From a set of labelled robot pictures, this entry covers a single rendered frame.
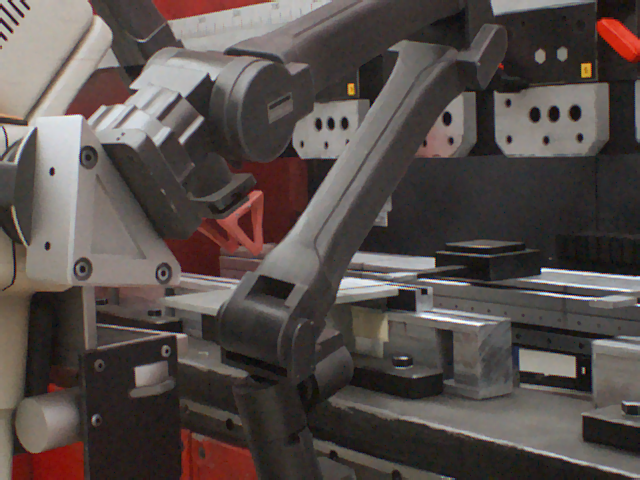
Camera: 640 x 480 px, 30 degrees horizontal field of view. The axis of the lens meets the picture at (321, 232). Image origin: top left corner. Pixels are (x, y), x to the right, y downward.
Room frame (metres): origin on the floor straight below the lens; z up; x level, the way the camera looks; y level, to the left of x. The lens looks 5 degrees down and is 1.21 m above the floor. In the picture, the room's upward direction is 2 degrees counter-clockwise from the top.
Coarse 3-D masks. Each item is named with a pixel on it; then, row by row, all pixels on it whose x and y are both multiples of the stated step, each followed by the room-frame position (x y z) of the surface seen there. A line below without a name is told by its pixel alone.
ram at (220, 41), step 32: (160, 0) 2.00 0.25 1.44; (192, 0) 1.92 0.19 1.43; (224, 0) 1.85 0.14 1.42; (256, 0) 1.78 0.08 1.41; (512, 0) 1.37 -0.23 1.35; (544, 0) 1.33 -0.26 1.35; (576, 0) 1.30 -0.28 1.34; (608, 0) 1.28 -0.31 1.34; (224, 32) 1.85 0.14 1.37; (256, 32) 1.78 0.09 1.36
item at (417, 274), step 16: (480, 240) 1.84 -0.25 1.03; (448, 256) 1.78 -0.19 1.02; (464, 256) 1.76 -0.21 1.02; (480, 256) 1.73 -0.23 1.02; (496, 256) 1.72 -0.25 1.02; (512, 256) 1.74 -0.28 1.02; (528, 256) 1.76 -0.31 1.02; (400, 272) 1.71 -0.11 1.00; (416, 272) 1.70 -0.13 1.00; (432, 272) 1.70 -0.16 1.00; (448, 272) 1.72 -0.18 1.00; (464, 272) 1.74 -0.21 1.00; (480, 272) 1.73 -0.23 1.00; (496, 272) 1.72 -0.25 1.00; (512, 272) 1.74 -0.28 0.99; (528, 272) 1.76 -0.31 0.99
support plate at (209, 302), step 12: (360, 288) 1.58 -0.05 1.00; (372, 288) 1.58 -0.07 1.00; (384, 288) 1.57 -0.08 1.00; (396, 288) 1.57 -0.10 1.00; (168, 300) 1.54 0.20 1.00; (180, 300) 1.53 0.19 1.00; (192, 300) 1.52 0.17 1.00; (204, 300) 1.52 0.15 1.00; (216, 300) 1.51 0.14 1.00; (348, 300) 1.52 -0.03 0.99; (360, 300) 1.54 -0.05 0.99; (204, 312) 1.47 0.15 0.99; (216, 312) 1.45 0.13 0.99
